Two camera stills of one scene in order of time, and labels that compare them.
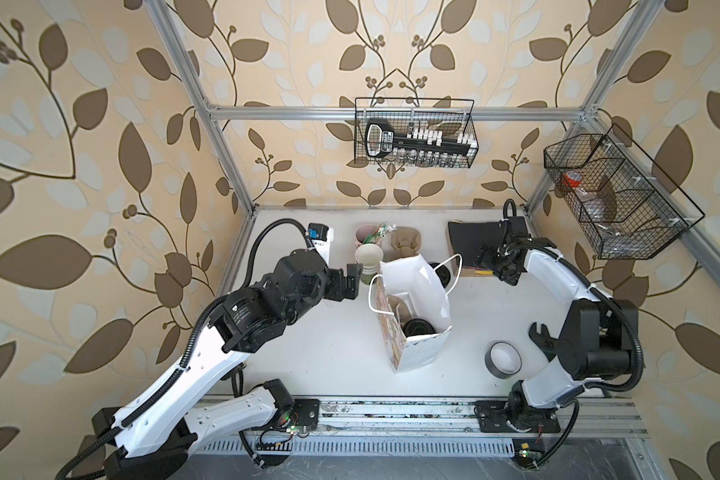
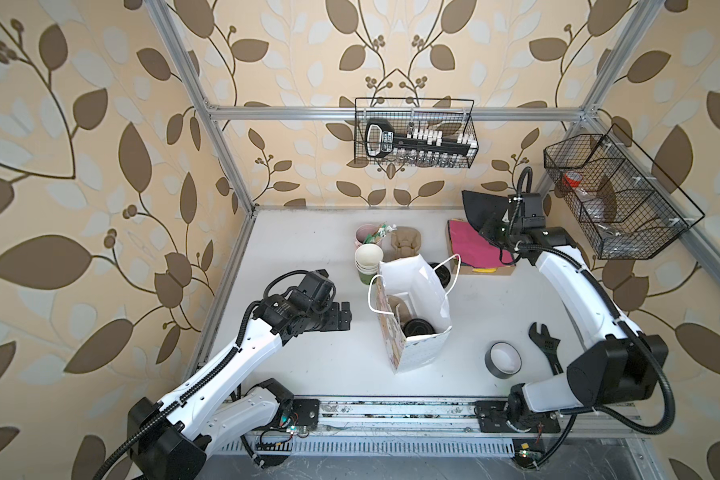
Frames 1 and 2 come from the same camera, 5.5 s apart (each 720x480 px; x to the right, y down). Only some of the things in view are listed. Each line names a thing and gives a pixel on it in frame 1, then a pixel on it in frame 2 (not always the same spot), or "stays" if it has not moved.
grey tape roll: (503, 360) stays
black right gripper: (485, 254) → (486, 231)
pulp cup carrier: (399, 309) stays
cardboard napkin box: (455, 268) stays
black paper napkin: (468, 237) → (480, 207)
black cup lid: (417, 326) stays
